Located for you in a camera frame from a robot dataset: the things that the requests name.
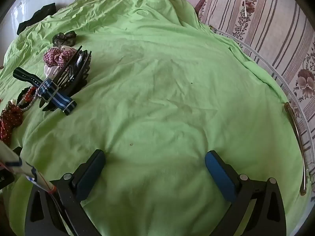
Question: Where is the white pearl bracelet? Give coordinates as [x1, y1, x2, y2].
[17, 88, 40, 111]

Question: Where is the striped floral sofa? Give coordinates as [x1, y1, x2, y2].
[194, 0, 315, 177]

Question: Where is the brass metal bar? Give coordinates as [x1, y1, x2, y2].
[284, 102, 308, 196]

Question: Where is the amber bead bracelet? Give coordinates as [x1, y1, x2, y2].
[23, 87, 37, 104]

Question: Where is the red dotted scrunchie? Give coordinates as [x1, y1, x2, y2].
[0, 104, 24, 140]

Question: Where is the black hair claw clip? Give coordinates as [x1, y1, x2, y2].
[42, 45, 92, 112]

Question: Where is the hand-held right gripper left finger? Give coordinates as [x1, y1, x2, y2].
[25, 149, 109, 236]

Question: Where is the white dotted scrunchie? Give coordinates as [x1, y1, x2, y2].
[44, 45, 72, 78]

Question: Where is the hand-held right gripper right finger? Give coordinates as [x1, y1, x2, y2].
[205, 150, 287, 236]

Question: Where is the green bedsheet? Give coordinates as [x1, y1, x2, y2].
[0, 0, 308, 236]

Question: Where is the blue striped watch strap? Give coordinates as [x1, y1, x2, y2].
[13, 67, 77, 116]

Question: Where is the dark green scrunchie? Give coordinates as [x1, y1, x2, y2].
[52, 31, 77, 48]

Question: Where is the black cloth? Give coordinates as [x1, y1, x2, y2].
[17, 2, 57, 35]

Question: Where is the red plaid scrunchie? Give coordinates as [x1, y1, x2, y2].
[43, 48, 77, 67]

